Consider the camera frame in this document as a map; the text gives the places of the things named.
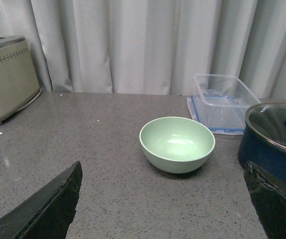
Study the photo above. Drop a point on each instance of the beige toaster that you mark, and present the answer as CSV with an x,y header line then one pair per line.
x,y
19,84

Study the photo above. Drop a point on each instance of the green bowl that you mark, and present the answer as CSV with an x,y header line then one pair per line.
x,y
175,144

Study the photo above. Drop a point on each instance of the blue-rimmed container lid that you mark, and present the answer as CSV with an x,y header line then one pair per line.
x,y
220,114

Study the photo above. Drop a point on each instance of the clear plastic container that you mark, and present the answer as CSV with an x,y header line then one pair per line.
x,y
223,91

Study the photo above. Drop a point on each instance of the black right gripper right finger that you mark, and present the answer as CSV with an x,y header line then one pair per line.
x,y
268,196

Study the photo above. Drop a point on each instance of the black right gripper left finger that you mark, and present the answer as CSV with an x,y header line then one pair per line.
x,y
48,213

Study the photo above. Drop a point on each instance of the glass pot lid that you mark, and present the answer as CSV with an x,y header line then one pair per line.
x,y
268,121

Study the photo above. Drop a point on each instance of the white curtain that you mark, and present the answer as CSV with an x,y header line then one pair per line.
x,y
151,46

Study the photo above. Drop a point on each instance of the dark blue pot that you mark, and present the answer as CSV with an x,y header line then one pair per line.
x,y
271,158

